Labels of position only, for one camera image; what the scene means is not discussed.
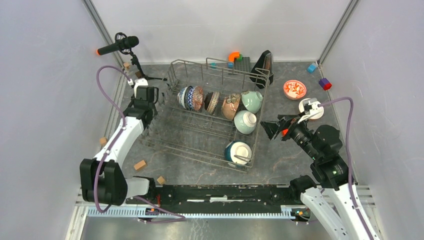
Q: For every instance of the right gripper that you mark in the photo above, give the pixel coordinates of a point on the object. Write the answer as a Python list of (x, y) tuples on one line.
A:
[(271, 128)]

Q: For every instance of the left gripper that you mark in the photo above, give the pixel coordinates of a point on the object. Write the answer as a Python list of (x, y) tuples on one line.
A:
[(154, 107)]

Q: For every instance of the white bowl orange pattern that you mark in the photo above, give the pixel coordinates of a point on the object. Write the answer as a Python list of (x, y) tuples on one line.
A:
[(294, 89)]

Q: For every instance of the grey wire dish rack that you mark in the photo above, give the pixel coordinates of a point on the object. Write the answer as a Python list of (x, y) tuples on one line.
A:
[(197, 135)]

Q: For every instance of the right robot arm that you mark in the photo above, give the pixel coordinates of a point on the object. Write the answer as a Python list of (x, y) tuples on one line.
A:
[(330, 194)]

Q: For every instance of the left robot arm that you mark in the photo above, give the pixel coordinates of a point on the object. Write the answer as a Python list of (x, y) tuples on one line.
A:
[(101, 177)]

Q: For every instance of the light green ribbed bowl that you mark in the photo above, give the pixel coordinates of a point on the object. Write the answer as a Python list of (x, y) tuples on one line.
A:
[(245, 122)]

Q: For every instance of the pale green bowl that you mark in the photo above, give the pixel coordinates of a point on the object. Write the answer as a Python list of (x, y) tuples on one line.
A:
[(252, 101)]

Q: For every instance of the white blue rimmed bowl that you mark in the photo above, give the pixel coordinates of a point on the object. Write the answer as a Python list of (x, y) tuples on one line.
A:
[(182, 97)]

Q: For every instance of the teal bowl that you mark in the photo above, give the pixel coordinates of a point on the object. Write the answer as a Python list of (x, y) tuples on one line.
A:
[(238, 153)]

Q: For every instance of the black microphone tripod stand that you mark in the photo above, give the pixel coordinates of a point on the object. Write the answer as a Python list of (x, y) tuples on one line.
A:
[(140, 74)]

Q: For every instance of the black metronome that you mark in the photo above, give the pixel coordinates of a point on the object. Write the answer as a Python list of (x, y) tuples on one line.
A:
[(262, 73)]

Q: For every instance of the blue white patterned bowl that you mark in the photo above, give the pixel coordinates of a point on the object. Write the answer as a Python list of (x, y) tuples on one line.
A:
[(195, 98)]

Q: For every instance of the pink brown flower bowl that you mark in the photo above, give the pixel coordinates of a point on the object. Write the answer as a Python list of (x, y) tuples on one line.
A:
[(230, 105)]

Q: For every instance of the small wooden cube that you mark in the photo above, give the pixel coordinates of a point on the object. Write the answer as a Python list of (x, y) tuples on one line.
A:
[(103, 141)]

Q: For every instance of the wooden block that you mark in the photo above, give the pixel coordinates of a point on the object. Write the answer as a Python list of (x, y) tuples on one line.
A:
[(140, 165)]

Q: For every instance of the purple red toy block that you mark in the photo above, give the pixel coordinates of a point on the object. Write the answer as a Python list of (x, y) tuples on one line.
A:
[(325, 84)]

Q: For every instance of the blue toy block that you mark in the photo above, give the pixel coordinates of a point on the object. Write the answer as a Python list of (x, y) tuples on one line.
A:
[(312, 67)]

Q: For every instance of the black microphone orange tip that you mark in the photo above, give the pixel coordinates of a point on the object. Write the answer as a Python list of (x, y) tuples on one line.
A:
[(122, 44)]

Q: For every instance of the dark brown banded bowl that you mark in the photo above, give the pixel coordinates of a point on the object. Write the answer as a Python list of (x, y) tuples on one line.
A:
[(211, 101)]

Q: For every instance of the orange curved toy block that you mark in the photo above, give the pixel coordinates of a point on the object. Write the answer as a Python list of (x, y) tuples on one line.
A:
[(232, 56)]

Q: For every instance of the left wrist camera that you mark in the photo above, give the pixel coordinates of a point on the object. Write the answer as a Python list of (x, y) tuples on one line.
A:
[(134, 84)]

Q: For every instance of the grey studded base plate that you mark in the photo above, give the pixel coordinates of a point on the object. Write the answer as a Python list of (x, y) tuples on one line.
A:
[(242, 65)]

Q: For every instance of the wooden cube near rail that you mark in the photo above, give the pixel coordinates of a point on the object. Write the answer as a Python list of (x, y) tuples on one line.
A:
[(161, 180)]

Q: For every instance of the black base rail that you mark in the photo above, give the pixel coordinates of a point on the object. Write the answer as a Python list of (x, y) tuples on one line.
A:
[(223, 199)]

